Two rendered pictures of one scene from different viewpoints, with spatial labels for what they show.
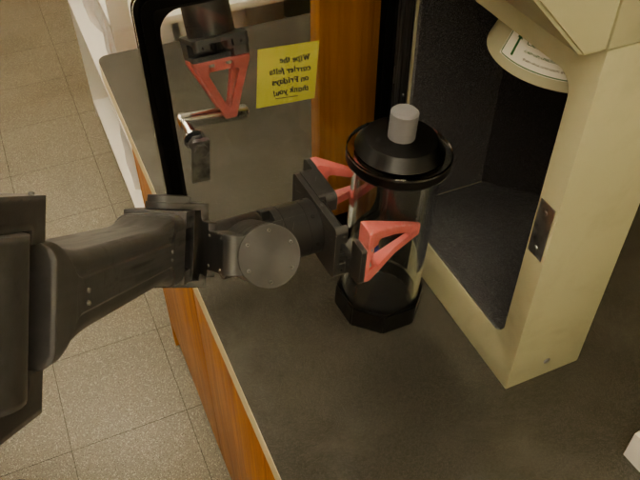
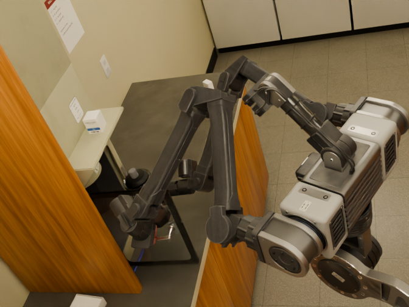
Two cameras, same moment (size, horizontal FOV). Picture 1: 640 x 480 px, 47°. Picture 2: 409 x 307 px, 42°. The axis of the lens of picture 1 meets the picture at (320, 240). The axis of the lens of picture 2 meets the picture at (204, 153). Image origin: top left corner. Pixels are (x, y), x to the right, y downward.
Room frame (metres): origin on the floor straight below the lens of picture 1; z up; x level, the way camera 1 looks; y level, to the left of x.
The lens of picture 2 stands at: (1.41, 1.22, 2.49)
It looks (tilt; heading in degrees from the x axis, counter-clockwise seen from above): 39 degrees down; 228
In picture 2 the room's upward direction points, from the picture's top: 20 degrees counter-clockwise
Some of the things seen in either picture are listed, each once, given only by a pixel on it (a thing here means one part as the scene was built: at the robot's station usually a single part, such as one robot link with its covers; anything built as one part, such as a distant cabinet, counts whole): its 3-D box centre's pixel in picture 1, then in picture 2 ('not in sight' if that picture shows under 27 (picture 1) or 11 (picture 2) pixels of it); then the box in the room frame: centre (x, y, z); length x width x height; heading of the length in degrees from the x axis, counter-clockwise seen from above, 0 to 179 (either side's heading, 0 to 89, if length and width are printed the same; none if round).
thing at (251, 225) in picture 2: not in sight; (257, 232); (0.76, 0.59, 1.45); 0.09 x 0.08 x 0.12; 176
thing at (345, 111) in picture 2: not in sight; (350, 117); (0.26, 0.62, 1.45); 0.09 x 0.08 x 0.12; 176
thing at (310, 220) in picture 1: (295, 229); (171, 188); (0.55, 0.02, 1.20); 0.10 x 0.07 x 0.07; 25
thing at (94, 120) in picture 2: not in sight; (94, 122); (0.61, -0.13, 1.54); 0.05 x 0.05 x 0.06; 25
